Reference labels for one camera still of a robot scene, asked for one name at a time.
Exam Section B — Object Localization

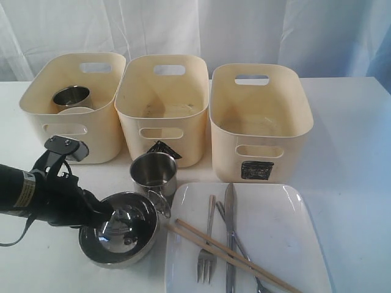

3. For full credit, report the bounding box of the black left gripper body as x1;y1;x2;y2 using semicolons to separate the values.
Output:
30;173;88;226

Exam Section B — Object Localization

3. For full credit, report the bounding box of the stainless steel bowl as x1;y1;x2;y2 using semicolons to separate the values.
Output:
78;192;161;269

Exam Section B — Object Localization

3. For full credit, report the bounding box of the steel mug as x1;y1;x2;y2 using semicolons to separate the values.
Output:
52;85;92;110
130;152;177;219

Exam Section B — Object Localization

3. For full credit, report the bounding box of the white ceramic bowl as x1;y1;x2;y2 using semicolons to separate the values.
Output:
58;107;93;115

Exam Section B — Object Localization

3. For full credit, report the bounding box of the upper wooden chopstick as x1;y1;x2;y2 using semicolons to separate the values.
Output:
175;217;302;293

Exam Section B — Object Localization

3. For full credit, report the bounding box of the wooden chopstick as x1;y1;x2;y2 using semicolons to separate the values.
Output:
175;217;302;293
166;224;300;292

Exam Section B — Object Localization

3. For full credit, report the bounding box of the cream bin with circle mark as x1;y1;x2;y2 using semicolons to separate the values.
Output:
19;52;126;164

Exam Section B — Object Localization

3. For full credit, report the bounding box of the cream bin with triangle mark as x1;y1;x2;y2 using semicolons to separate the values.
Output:
115;55;209;168

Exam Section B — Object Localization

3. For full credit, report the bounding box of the steel table knife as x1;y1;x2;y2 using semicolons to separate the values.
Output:
224;183;235;292

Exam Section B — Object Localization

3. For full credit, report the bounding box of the white rectangular plate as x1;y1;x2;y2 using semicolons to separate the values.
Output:
165;183;332;292

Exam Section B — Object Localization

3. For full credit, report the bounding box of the lower wooden chopstick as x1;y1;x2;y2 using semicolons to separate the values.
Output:
166;224;300;292

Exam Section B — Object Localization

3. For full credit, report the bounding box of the cream bin with square mark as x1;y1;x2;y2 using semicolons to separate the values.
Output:
209;63;314;183

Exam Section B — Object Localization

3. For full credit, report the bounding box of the white backdrop curtain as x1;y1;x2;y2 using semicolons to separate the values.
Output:
1;1;390;88

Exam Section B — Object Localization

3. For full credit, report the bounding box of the black cable loop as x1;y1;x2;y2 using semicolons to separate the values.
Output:
0;210;40;247

